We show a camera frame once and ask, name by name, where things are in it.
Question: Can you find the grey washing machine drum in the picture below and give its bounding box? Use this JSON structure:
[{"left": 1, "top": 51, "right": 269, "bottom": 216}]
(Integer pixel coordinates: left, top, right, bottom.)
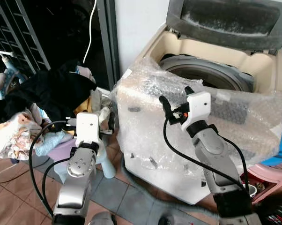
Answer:
[{"left": 158, "top": 54, "right": 255, "bottom": 93}]

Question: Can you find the beige top-load washing machine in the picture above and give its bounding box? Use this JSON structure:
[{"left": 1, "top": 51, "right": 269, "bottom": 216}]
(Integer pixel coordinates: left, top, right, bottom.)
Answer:
[{"left": 114, "top": 0, "right": 282, "bottom": 205}]

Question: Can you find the grey washing machine lid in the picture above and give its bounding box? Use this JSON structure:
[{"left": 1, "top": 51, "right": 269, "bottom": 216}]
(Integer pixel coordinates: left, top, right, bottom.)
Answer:
[{"left": 165, "top": 0, "right": 282, "bottom": 52}]

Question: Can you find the grey cloth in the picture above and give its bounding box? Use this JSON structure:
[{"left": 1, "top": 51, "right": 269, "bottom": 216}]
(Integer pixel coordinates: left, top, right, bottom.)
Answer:
[{"left": 92, "top": 89, "right": 114, "bottom": 122}]

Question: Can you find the clear bubble wrap sheet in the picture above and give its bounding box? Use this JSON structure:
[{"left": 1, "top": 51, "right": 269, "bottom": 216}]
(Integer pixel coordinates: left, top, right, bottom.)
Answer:
[{"left": 111, "top": 57, "right": 282, "bottom": 164}]

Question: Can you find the yellow cloth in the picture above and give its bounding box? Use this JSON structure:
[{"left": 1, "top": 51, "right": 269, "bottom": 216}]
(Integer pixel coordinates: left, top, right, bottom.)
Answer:
[{"left": 79, "top": 96, "right": 94, "bottom": 116}]

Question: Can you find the light blue cloth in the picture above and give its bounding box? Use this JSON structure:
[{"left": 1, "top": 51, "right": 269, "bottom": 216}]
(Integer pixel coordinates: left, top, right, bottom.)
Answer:
[{"left": 34, "top": 130, "right": 75, "bottom": 157}]

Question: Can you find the black garment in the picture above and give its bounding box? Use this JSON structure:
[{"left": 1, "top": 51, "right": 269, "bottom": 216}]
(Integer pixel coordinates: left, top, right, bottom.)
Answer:
[{"left": 0, "top": 60, "right": 97, "bottom": 125}]

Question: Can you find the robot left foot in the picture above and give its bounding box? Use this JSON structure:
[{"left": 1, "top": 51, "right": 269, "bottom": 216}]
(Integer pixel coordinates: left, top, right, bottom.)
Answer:
[{"left": 87, "top": 211, "right": 117, "bottom": 225}]

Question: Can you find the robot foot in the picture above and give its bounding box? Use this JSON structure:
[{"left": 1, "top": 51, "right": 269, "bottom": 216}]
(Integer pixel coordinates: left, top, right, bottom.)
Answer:
[
  {"left": 157, "top": 215, "right": 179, "bottom": 225},
  {"left": 87, "top": 211, "right": 117, "bottom": 225}
]

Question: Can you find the white floral print cloth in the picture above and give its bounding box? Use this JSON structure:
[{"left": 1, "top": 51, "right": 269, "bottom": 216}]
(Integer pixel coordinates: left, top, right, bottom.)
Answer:
[{"left": 0, "top": 115, "right": 44, "bottom": 161}]

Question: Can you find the white cup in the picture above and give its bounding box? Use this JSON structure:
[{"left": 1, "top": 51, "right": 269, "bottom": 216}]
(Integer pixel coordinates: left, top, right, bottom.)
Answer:
[{"left": 244, "top": 184, "right": 260, "bottom": 196}]

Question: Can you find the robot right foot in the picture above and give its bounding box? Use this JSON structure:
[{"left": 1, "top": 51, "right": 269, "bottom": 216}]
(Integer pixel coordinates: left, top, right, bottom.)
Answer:
[{"left": 157, "top": 215, "right": 179, "bottom": 225}]

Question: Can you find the pink plastic basin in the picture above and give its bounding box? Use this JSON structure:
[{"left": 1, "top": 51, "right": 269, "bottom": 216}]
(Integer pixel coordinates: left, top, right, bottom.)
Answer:
[{"left": 246, "top": 159, "right": 282, "bottom": 203}]

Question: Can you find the dark metal window grille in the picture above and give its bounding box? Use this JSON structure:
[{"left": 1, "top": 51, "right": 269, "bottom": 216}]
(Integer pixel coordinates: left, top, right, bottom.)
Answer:
[{"left": 0, "top": 0, "right": 51, "bottom": 78}]

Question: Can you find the black and red box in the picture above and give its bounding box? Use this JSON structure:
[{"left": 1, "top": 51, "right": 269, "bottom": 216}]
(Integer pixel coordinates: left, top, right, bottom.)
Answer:
[{"left": 258, "top": 199, "right": 282, "bottom": 225}]

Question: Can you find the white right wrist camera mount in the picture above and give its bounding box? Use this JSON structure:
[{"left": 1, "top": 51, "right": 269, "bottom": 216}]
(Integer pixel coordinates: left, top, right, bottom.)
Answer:
[{"left": 180, "top": 91, "right": 212, "bottom": 132}]

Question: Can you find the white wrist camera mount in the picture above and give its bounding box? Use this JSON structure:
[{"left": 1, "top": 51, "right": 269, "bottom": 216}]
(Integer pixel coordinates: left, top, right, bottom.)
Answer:
[
  {"left": 180, "top": 91, "right": 212, "bottom": 132},
  {"left": 75, "top": 112, "right": 101, "bottom": 147}
]

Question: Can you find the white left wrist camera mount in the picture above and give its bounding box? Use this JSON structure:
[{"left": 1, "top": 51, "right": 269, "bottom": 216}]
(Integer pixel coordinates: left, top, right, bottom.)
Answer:
[{"left": 75, "top": 112, "right": 101, "bottom": 147}]

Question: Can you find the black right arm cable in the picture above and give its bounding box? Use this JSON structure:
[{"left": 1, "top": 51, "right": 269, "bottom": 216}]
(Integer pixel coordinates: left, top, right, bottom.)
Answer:
[{"left": 162, "top": 117, "right": 250, "bottom": 193}]

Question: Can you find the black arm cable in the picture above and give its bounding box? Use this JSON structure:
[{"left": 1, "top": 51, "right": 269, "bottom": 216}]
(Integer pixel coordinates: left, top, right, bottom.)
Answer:
[
  {"left": 162, "top": 117, "right": 250, "bottom": 193},
  {"left": 41, "top": 157, "right": 71, "bottom": 209},
  {"left": 28, "top": 120, "right": 69, "bottom": 218}
]

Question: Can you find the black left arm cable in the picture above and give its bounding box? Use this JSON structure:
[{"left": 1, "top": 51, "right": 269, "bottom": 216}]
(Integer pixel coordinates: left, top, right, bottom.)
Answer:
[
  {"left": 41, "top": 157, "right": 71, "bottom": 209},
  {"left": 28, "top": 120, "right": 69, "bottom": 218}
]

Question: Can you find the dark grey door frame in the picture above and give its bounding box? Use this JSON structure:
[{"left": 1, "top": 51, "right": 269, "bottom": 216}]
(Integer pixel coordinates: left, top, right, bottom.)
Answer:
[{"left": 96, "top": 0, "right": 121, "bottom": 90}]

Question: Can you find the white hanging cable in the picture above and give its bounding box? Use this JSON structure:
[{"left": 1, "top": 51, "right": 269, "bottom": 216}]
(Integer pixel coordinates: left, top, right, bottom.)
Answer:
[{"left": 83, "top": 0, "right": 98, "bottom": 64}]

